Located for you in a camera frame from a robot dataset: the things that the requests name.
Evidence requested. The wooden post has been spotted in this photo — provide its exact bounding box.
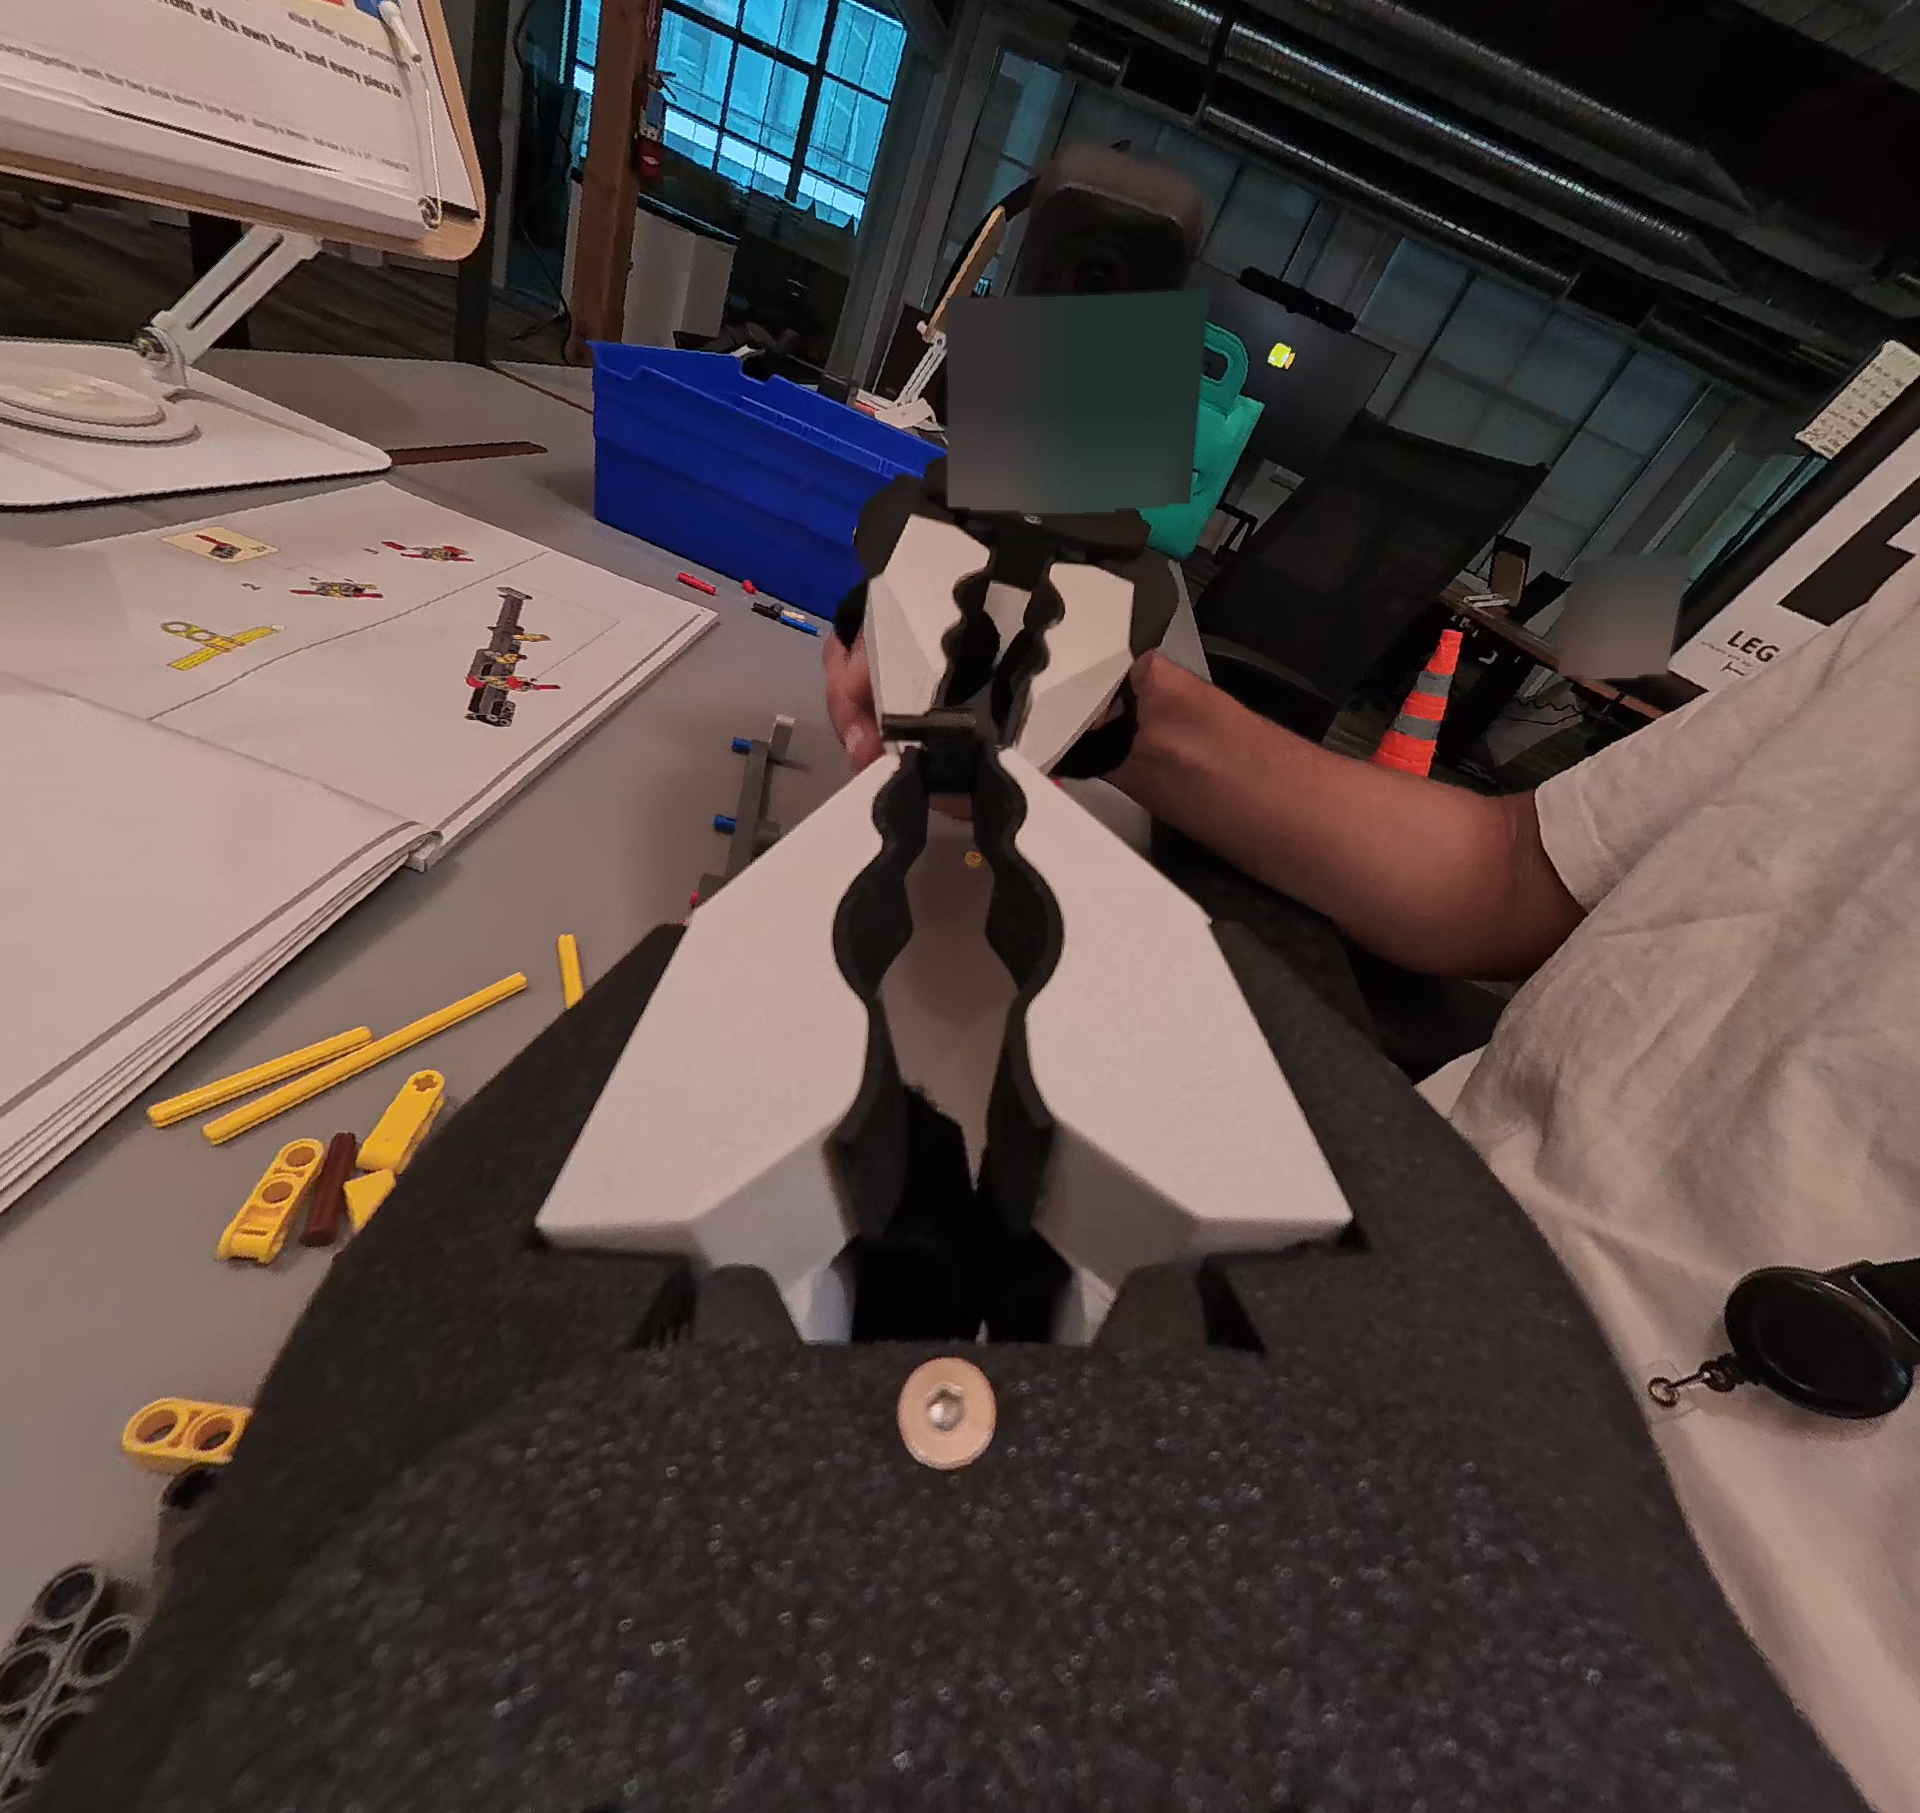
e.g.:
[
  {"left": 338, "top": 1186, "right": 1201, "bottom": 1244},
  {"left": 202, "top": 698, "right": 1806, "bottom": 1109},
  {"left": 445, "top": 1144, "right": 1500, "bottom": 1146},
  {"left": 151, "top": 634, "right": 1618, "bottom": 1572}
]
[{"left": 567, "top": 0, "right": 677, "bottom": 364}]

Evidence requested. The gridded window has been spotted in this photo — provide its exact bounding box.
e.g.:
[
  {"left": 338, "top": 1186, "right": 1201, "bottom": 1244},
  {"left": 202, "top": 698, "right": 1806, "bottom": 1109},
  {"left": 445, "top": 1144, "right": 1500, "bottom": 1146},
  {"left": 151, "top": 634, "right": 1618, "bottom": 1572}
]
[{"left": 577, "top": 0, "right": 910, "bottom": 233}]

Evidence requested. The white paper note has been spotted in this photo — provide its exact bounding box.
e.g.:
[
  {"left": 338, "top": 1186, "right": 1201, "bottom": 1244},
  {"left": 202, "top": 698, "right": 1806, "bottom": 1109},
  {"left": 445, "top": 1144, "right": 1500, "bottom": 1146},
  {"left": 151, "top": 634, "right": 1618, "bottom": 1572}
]
[{"left": 1794, "top": 338, "right": 1920, "bottom": 461}]

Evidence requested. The blue plastic bin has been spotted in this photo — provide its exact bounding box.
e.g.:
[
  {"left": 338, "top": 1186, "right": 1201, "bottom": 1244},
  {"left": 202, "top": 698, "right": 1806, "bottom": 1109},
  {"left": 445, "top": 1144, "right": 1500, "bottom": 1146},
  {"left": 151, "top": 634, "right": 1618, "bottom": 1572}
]
[{"left": 589, "top": 341, "right": 951, "bottom": 622}]

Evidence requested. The white lego instruction booklet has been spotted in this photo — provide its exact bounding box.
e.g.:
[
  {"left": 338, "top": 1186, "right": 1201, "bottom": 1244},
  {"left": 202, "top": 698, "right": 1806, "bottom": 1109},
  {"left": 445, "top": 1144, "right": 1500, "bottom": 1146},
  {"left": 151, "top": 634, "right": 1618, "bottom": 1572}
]
[{"left": 0, "top": 479, "right": 724, "bottom": 1216}]

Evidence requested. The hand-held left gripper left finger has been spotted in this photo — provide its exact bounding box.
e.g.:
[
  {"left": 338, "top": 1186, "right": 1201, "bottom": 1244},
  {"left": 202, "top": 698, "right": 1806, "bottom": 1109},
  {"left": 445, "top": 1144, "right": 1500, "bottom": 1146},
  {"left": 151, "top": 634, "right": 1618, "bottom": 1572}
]
[{"left": 536, "top": 752, "right": 923, "bottom": 1343}]

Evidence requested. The person's right forearm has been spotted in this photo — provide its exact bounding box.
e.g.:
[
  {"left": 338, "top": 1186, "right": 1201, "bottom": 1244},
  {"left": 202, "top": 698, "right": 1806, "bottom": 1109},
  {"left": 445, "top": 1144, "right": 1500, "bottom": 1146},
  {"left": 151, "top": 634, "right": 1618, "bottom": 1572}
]
[{"left": 1185, "top": 664, "right": 1594, "bottom": 981}]

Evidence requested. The brown lego piece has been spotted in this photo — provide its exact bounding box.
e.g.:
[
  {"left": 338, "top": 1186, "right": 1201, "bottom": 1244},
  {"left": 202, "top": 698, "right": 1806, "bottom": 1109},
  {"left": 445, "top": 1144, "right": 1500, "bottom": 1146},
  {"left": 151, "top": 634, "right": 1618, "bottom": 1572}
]
[{"left": 301, "top": 1132, "right": 362, "bottom": 1250}]

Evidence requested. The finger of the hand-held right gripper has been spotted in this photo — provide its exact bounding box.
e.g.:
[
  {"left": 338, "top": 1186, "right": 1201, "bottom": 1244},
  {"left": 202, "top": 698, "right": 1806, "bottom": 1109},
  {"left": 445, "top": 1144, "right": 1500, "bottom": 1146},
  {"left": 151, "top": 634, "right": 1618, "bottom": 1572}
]
[
  {"left": 993, "top": 557, "right": 1139, "bottom": 779},
  {"left": 866, "top": 507, "right": 1005, "bottom": 757}
]

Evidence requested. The orange traffic cone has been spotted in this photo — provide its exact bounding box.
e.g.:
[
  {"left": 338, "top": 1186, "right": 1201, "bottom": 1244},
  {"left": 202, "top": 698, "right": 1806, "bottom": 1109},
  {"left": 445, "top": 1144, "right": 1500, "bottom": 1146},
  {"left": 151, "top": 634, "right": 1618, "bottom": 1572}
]
[{"left": 1373, "top": 630, "right": 1467, "bottom": 779}]

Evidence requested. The yellow two-hole lego beam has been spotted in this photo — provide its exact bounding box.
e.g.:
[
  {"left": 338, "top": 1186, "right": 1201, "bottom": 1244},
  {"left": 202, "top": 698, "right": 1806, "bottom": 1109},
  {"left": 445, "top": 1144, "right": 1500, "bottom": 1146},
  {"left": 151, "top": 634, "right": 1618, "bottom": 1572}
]
[{"left": 124, "top": 1398, "right": 255, "bottom": 1479}]

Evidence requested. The grey lego beam assembly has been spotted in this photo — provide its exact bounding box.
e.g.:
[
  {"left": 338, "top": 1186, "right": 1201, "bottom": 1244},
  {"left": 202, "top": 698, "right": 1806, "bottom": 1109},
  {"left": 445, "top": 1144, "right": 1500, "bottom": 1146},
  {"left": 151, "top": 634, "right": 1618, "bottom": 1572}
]
[{"left": 694, "top": 714, "right": 796, "bottom": 919}]

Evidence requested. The white black printed sign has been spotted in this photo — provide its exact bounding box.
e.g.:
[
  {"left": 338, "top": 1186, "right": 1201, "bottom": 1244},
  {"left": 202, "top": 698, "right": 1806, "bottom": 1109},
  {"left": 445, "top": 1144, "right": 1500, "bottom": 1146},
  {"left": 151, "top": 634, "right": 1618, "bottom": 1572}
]
[{"left": 1672, "top": 425, "right": 1920, "bottom": 690}]

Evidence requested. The black monitor screen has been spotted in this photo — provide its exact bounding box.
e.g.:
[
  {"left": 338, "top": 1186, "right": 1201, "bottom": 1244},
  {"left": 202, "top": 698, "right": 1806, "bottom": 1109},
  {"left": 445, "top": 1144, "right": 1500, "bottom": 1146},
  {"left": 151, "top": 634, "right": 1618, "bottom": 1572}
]
[{"left": 1208, "top": 267, "right": 1399, "bottom": 457}]

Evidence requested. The background white document stand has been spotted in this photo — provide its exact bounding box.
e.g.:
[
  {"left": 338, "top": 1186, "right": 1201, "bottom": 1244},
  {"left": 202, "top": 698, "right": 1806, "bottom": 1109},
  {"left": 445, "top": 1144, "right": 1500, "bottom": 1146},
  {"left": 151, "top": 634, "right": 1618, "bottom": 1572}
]
[{"left": 878, "top": 178, "right": 1036, "bottom": 438}]

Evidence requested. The metal ceiling duct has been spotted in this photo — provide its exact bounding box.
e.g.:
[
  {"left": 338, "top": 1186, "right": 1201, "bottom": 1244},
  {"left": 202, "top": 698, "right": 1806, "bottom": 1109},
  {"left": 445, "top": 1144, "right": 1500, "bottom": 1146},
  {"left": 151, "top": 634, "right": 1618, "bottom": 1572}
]
[{"left": 900, "top": 0, "right": 1920, "bottom": 390}]

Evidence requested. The white document stand wooden board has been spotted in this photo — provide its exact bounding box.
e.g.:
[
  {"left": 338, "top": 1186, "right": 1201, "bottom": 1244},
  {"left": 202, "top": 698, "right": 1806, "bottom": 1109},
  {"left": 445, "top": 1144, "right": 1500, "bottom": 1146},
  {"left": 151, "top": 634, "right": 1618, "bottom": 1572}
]
[{"left": 0, "top": 0, "right": 489, "bottom": 515}]

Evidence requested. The person's right hand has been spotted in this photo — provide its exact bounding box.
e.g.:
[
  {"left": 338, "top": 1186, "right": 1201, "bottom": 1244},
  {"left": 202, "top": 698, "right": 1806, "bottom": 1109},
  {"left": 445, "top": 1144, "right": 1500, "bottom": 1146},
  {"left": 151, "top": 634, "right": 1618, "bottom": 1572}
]
[{"left": 822, "top": 634, "right": 1206, "bottom": 813}]

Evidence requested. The black badge reel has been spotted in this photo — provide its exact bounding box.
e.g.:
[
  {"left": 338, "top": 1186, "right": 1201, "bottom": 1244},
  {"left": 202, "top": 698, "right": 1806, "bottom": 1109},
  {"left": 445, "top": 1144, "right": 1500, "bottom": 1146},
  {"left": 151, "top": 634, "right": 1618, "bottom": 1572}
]
[{"left": 1647, "top": 1257, "right": 1920, "bottom": 1423}]

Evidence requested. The person's white t-shirt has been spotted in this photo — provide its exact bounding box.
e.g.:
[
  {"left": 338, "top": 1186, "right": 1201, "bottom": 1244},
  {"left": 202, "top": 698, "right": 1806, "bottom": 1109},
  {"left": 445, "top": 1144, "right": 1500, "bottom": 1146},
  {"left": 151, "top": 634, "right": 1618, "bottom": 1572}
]
[{"left": 1416, "top": 553, "right": 1920, "bottom": 1813}]

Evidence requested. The background wooden desk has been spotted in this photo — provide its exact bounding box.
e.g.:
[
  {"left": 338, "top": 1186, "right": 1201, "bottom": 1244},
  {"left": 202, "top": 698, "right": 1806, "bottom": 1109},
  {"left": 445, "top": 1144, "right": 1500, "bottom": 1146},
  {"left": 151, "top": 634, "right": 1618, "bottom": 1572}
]
[{"left": 1440, "top": 590, "right": 1712, "bottom": 727}]

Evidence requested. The black lego pin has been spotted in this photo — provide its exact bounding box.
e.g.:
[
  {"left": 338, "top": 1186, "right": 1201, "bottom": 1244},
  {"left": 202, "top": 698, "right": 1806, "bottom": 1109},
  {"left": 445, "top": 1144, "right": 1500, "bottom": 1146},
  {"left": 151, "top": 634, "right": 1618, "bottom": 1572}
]
[{"left": 882, "top": 711, "right": 978, "bottom": 818}]

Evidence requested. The white cabinet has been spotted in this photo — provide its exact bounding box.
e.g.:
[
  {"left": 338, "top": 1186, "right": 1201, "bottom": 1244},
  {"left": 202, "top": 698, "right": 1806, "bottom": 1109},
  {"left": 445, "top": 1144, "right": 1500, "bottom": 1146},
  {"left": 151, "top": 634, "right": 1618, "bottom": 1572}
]
[{"left": 623, "top": 186, "right": 741, "bottom": 350}]

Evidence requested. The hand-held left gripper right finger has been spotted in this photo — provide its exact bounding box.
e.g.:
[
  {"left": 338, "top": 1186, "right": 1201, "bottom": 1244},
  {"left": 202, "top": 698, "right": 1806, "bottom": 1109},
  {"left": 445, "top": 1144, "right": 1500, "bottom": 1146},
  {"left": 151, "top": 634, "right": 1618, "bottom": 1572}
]
[{"left": 983, "top": 752, "right": 1357, "bottom": 1342}]

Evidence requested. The teal plastic container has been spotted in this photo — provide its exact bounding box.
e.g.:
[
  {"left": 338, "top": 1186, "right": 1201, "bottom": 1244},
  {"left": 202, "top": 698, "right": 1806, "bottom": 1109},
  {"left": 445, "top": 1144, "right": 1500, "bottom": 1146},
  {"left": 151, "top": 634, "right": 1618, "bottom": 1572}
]
[{"left": 1194, "top": 320, "right": 1268, "bottom": 555}]

